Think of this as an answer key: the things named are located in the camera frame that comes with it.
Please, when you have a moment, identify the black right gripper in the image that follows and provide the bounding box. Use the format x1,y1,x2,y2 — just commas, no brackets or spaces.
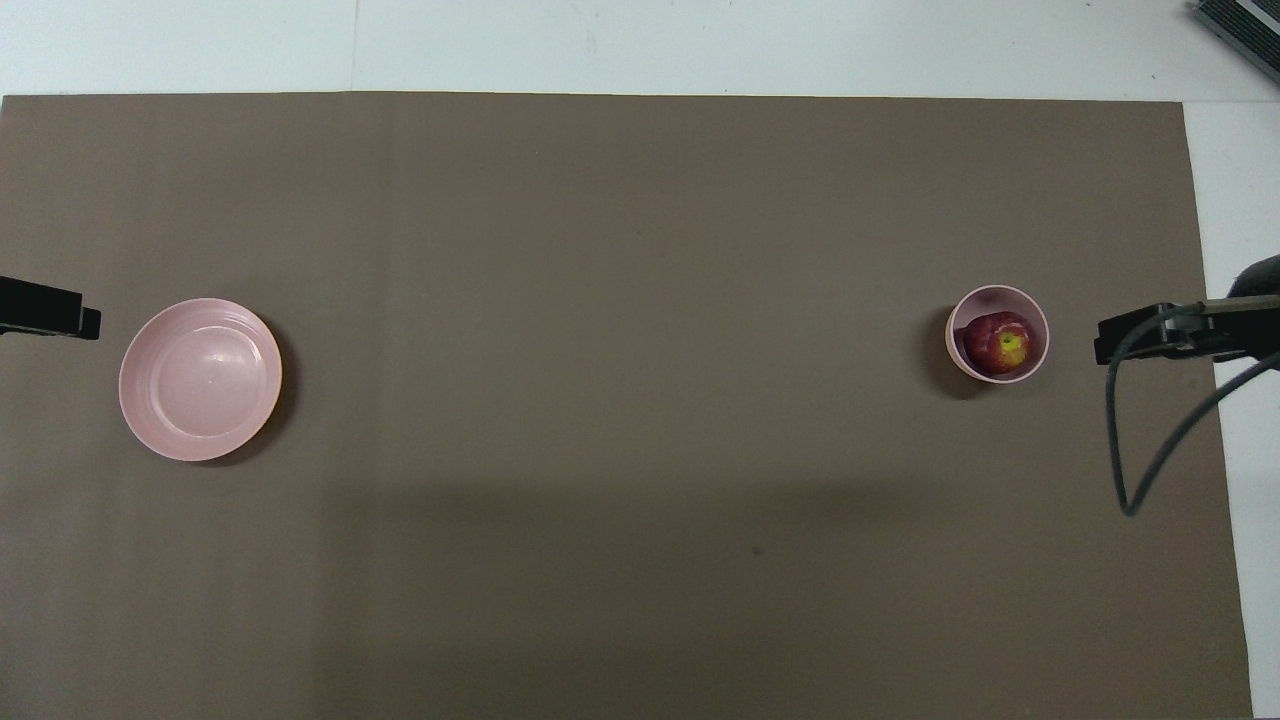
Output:
1093,255,1280,367

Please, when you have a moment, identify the red apple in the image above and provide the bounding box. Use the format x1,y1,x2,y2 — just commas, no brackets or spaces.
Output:
963,311,1032,377

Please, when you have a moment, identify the pink plate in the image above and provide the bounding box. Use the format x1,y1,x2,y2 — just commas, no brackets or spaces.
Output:
118,298,284,463

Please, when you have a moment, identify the pink bowl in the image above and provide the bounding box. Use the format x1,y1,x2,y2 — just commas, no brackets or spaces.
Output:
945,285,1051,385

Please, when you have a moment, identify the grey ribbed device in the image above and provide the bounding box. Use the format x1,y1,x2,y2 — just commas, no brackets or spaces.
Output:
1192,0,1280,86

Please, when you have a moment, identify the brown table mat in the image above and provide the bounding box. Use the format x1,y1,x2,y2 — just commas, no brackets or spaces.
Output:
0,92,1254,720

